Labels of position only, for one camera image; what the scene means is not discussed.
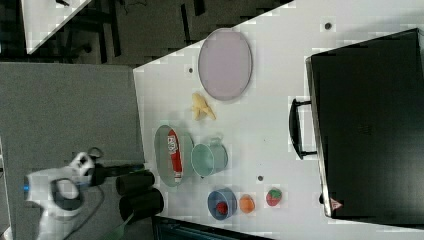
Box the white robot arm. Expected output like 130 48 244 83
23 152 144 240

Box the orange toy fruit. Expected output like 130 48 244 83
239 194 255 214

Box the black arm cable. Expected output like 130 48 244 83
61 184 106 240

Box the blue bowl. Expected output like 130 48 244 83
207 188 238 221

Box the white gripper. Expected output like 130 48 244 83
69 152 144 185

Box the yellow banana toy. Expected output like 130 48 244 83
192 93 216 120

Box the red strawberry toy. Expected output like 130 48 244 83
266 188 282 207

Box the red ketchup bottle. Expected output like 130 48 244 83
167 129 183 183

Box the green mug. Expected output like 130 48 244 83
191 137 228 177

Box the lilac round plate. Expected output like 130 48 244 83
198 28 253 101

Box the small red toy fruit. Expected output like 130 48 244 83
216 202 228 215

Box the black toaster oven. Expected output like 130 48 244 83
305 28 424 229

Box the black cylinder near edge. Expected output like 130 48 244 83
116 171 155 196

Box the green oval strainer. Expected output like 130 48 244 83
154 125 194 187

